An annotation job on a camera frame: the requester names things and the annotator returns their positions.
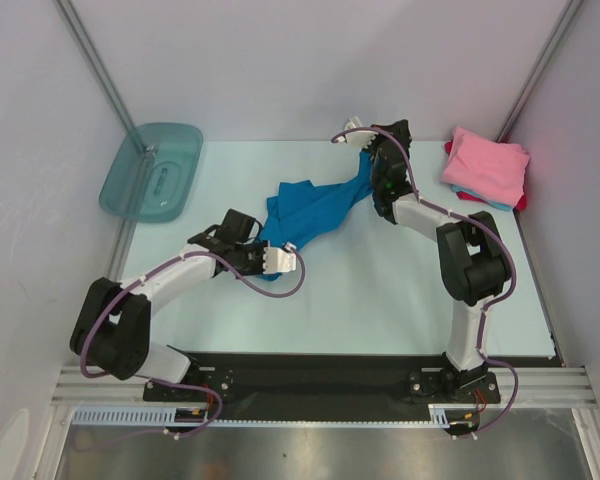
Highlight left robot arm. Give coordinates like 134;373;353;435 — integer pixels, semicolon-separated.
69;209;268;400

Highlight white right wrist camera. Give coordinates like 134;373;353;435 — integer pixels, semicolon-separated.
332;116;377;149

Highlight white slotted cable duct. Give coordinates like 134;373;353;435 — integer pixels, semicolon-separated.
72;406;471;429

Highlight teal translucent plastic bin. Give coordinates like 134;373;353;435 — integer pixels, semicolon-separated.
99;122;203;223

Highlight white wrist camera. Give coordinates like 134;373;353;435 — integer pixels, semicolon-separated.
332;116;377;149
263;242;298;275

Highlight aluminium frame post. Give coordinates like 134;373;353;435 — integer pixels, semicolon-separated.
495;0;587;142
52;0;135;133

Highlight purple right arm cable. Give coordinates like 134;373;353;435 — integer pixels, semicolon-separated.
329;124;520;441

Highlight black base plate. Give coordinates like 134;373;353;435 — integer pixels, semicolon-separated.
132;353;561;423

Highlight right aluminium frame post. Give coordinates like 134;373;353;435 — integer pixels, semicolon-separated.
495;0;587;142

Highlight pink folded t-shirt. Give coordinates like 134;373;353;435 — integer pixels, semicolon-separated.
440;125;532;206

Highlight light blue folded t-shirt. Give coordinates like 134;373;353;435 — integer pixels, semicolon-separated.
451;185;514;211

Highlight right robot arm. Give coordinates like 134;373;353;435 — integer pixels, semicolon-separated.
365;120;516;401

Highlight aluminium front rail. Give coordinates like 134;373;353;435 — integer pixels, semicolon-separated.
51;366;598;409

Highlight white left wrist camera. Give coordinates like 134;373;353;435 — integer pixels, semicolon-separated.
263;242;298;275

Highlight left aluminium frame post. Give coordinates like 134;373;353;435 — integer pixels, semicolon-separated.
52;0;135;133

